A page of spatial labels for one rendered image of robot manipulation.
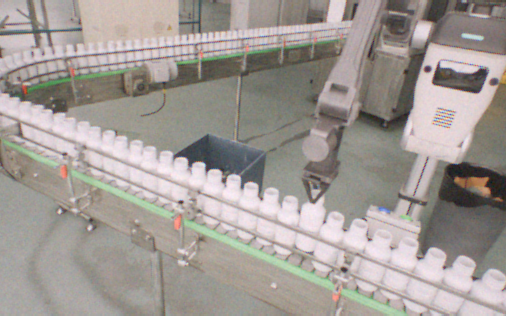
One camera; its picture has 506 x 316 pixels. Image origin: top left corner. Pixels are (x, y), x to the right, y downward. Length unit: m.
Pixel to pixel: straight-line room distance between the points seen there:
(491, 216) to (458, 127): 1.18
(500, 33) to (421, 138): 0.39
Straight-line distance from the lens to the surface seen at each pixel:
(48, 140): 1.48
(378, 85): 4.60
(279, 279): 1.04
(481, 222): 2.50
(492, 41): 1.39
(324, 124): 0.77
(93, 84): 2.43
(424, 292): 0.95
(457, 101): 1.34
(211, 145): 1.75
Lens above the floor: 1.70
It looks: 30 degrees down
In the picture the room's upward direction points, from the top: 6 degrees clockwise
